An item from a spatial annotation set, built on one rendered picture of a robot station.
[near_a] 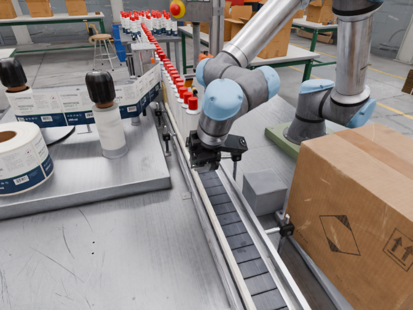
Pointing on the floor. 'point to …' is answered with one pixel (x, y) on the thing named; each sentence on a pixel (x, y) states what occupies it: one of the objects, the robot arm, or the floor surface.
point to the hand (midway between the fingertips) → (208, 166)
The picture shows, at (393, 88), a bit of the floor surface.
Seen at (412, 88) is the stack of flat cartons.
